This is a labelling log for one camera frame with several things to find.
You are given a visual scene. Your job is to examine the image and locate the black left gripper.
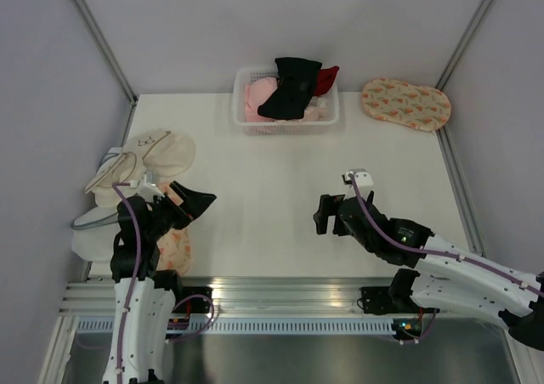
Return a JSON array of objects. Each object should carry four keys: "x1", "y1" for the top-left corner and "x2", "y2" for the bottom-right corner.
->
[{"x1": 145, "y1": 181, "x2": 216, "y2": 240}]

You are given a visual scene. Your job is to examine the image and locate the floral mesh laundry bag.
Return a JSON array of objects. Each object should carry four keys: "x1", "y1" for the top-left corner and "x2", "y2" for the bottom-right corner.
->
[{"x1": 361, "y1": 78, "x2": 452, "y2": 133}]

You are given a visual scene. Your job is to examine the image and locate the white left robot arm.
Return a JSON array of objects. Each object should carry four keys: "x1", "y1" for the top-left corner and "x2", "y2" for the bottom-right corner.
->
[{"x1": 102, "y1": 180, "x2": 217, "y2": 383}]

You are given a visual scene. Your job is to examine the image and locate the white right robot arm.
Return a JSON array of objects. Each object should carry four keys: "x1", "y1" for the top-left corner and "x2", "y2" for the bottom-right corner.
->
[{"x1": 313, "y1": 195, "x2": 543, "y2": 350}]

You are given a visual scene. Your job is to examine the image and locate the cream laundry bag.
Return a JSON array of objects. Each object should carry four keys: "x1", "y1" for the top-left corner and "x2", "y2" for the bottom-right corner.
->
[{"x1": 84, "y1": 128, "x2": 196, "y2": 207}]

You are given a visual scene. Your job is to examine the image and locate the white laundry bag blue trim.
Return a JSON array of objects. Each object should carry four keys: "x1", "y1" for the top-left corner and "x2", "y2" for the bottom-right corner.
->
[{"x1": 71, "y1": 147, "x2": 122, "y2": 263}]

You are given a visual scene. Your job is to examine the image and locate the pink bra in basket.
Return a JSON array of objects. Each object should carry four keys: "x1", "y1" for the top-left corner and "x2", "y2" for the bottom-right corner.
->
[{"x1": 244, "y1": 77, "x2": 277, "y2": 123}]

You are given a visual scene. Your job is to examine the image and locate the black bra in basket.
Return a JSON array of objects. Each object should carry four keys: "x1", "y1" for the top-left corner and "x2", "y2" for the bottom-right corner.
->
[{"x1": 258, "y1": 57, "x2": 322, "y2": 121}]

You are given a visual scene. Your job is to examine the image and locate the red garment in basket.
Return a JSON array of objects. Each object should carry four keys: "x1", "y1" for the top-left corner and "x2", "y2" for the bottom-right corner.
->
[{"x1": 314, "y1": 65, "x2": 339, "y2": 97}]

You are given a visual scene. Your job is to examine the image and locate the white plastic basket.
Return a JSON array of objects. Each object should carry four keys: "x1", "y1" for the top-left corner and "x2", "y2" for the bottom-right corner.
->
[{"x1": 231, "y1": 65, "x2": 340, "y2": 135}]

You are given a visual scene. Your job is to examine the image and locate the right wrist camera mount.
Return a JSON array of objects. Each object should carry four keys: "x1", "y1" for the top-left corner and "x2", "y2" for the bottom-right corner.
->
[{"x1": 342, "y1": 168, "x2": 374, "y2": 200}]

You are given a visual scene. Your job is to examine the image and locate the aluminium front rail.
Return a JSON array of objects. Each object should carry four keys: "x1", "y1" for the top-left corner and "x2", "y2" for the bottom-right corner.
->
[{"x1": 59, "y1": 276, "x2": 426, "y2": 317}]

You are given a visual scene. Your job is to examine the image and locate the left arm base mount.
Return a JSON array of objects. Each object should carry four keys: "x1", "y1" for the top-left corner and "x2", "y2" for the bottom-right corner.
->
[{"x1": 173, "y1": 286, "x2": 213, "y2": 319}]

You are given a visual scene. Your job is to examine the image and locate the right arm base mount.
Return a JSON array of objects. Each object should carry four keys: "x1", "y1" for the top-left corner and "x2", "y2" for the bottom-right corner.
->
[{"x1": 356, "y1": 286, "x2": 419, "y2": 316}]

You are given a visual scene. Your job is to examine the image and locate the white slotted cable duct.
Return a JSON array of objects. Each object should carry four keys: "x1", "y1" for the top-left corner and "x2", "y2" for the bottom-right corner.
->
[{"x1": 76, "y1": 318, "x2": 395, "y2": 336}]

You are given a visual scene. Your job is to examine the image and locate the left frame post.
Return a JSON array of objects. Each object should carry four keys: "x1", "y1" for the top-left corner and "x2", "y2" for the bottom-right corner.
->
[{"x1": 71, "y1": 0, "x2": 138, "y2": 105}]

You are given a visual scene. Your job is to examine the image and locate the frame post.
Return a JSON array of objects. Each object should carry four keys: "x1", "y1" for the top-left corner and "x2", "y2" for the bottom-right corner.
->
[
  {"x1": 435, "y1": 0, "x2": 496, "y2": 90},
  {"x1": 71, "y1": 0, "x2": 138, "y2": 105}
]

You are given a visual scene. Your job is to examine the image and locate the right frame post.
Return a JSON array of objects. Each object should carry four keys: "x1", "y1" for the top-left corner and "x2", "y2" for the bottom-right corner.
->
[{"x1": 435, "y1": 0, "x2": 496, "y2": 90}]

